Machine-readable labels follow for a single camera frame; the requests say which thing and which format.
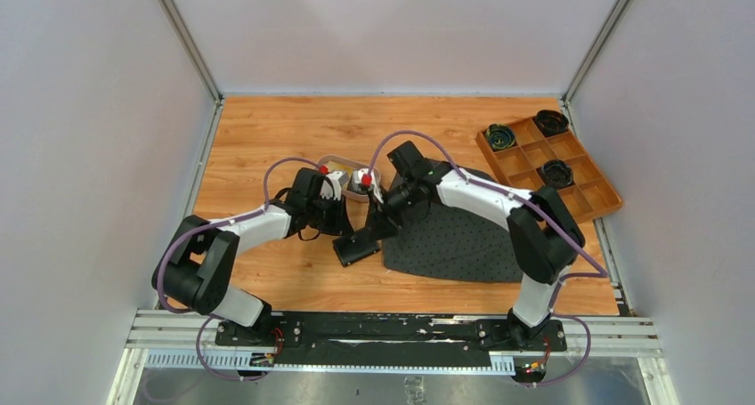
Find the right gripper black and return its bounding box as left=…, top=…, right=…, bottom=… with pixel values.
left=365, top=178, right=419, bottom=245

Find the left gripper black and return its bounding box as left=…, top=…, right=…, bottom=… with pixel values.
left=306, top=194, right=354, bottom=237

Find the pink oval tray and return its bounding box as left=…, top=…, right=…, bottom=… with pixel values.
left=317, top=154, right=369, bottom=203

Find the black leather card holder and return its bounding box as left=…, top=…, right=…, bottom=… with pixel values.
left=333, top=233, right=380, bottom=267

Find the gold credit card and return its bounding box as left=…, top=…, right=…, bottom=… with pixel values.
left=326, top=160, right=353, bottom=176

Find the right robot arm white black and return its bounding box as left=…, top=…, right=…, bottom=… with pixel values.
left=351, top=141, right=584, bottom=350

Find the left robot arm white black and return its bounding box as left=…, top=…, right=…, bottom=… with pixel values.
left=152, top=166, right=353, bottom=345

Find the dark grey dotted cloth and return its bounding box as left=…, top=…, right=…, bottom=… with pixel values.
left=382, top=168, right=523, bottom=283

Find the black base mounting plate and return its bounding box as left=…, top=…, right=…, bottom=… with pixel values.
left=215, top=312, right=567, bottom=369

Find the coiled black belt middle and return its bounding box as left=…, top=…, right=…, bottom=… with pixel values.
left=537, top=159, right=574, bottom=190

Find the coiled black belt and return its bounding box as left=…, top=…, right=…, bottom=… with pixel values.
left=533, top=109, right=570, bottom=137
left=537, top=159, right=574, bottom=190

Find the coiled black belt top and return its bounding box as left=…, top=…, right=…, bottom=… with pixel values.
left=533, top=109, right=570, bottom=137

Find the brown wooden compartment tray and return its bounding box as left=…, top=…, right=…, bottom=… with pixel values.
left=475, top=109, right=623, bottom=223

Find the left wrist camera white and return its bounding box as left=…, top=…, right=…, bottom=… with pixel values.
left=321, top=170, right=350, bottom=200

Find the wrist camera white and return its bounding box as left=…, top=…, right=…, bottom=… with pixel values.
left=321, top=170, right=350, bottom=200
left=349, top=168, right=384, bottom=205

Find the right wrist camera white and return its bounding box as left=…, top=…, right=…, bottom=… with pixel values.
left=349, top=168, right=384, bottom=205

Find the aluminium frame rail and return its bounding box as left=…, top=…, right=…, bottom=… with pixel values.
left=108, top=310, right=678, bottom=404

